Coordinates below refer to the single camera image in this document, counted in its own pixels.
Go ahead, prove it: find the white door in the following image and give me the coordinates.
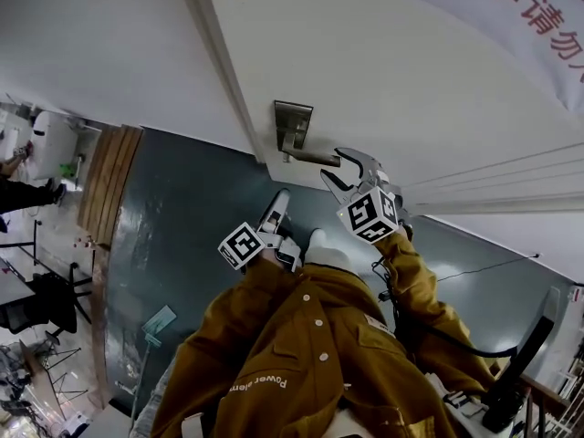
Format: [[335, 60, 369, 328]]
[[200, 0, 584, 218]]

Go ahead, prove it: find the teal flat mop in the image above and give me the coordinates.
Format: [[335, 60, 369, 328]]
[[129, 304, 178, 428]]

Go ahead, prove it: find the wooden slatted panel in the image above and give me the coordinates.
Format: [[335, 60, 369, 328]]
[[76, 124, 144, 246]]

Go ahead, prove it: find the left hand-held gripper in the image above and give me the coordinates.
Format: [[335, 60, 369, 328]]
[[217, 189, 305, 274]]

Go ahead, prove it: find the person's left forearm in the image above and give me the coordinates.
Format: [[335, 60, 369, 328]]
[[195, 255, 320, 337]]

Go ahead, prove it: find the thin black floor cable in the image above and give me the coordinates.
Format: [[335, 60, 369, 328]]
[[435, 253, 543, 285]]

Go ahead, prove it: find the black office chair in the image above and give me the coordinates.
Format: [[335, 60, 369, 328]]
[[27, 261, 94, 337]]

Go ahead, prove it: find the person's grey trouser leg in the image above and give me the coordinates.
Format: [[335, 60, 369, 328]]
[[134, 358, 180, 438]]

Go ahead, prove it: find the person's mustard jacket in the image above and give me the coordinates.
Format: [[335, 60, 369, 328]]
[[150, 262, 503, 438]]

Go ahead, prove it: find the person's right forearm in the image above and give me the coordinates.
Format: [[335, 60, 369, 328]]
[[373, 229, 463, 333]]

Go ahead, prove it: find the person's white shoe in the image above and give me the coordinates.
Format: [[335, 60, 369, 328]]
[[303, 227, 353, 271]]

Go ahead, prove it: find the white rounded appliance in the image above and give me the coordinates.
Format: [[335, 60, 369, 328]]
[[30, 110, 79, 182]]

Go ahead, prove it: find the white banner with red print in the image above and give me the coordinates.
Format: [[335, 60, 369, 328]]
[[395, 0, 584, 114]]

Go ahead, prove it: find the grey table with black frame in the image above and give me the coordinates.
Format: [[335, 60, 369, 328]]
[[0, 256, 38, 333]]

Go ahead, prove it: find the metal door lock with handle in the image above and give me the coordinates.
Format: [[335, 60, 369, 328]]
[[273, 99, 342, 169]]

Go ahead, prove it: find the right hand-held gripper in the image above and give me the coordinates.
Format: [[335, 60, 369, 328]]
[[319, 147, 408, 245]]

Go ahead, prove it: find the thick black cable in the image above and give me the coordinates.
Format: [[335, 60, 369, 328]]
[[371, 256, 520, 360]]

